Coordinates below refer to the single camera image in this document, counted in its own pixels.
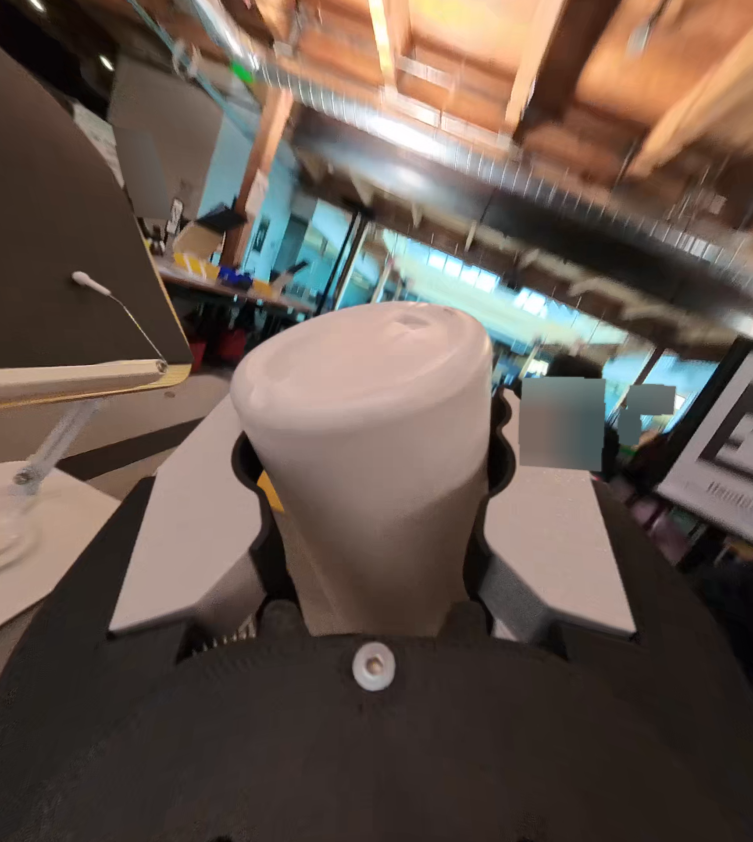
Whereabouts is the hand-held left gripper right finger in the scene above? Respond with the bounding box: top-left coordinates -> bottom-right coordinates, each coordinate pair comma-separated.
475,389 -> 636,642

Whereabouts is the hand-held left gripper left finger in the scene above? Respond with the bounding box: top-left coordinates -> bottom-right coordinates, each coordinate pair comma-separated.
110,395 -> 285,635

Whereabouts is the white roll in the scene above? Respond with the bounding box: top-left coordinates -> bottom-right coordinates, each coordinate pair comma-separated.
229,303 -> 496,639

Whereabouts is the white board stand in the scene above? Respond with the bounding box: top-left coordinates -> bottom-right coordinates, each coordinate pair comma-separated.
0,362 -> 167,652

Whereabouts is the black framed tag sign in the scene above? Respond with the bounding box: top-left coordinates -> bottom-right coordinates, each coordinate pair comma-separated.
653,340 -> 753,551

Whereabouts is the long wooden desk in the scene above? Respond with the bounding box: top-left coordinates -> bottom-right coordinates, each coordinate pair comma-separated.
153,250 -> 318,319

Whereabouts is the wooden board with black mat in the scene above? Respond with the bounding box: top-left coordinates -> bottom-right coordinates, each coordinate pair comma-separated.
0,0 -> 193,415

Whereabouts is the white cable tie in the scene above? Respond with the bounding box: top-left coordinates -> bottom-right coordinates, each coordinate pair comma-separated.
71,270 -> 167,369

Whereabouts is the silver ceiling duct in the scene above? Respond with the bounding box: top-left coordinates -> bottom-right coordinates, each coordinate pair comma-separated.
193,0 -> 753,284

